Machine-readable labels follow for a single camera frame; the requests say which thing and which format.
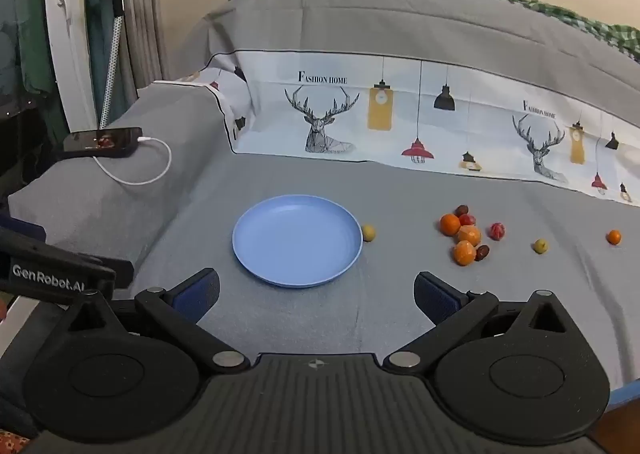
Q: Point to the tiny orange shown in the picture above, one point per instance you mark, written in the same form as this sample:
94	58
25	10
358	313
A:
614	237

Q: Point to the round orange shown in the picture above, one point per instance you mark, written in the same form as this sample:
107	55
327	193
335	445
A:
449	224
464	253

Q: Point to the blue round plate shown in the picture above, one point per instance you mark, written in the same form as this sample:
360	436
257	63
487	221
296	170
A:
297	241

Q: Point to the white door frame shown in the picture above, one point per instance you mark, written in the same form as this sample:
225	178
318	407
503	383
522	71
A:
65	33

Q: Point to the green hanging cloth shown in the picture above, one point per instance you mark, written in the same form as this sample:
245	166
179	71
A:
25	8

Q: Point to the dark red small fruit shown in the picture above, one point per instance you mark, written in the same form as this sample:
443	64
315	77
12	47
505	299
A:
462	210
482	252

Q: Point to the red patterned cloth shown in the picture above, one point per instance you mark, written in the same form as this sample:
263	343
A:
12	441

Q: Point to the small yellow-green fruit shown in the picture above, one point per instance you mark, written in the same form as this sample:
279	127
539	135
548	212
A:
369	233
540	246

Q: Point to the deer and lamp printed sheet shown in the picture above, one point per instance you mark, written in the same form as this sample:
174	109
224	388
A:
450	133

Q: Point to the pale faceted orange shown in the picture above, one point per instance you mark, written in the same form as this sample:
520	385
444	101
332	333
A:
469	235

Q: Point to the grey bed cover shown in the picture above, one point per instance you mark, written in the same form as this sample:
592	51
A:
350	23

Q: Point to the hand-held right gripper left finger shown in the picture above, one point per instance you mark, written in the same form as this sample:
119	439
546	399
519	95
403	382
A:
197	291

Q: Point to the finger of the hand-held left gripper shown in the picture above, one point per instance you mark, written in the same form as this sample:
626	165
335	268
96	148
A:
124	275

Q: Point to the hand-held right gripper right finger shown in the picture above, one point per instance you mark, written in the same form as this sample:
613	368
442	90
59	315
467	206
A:
435	294

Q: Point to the grey curtain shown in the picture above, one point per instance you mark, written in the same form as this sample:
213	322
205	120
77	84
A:
145	33

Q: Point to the blue mat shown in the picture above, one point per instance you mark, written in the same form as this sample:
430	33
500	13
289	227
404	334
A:
627	386

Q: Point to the black smartphone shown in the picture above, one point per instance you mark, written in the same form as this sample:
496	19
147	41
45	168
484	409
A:
100	141

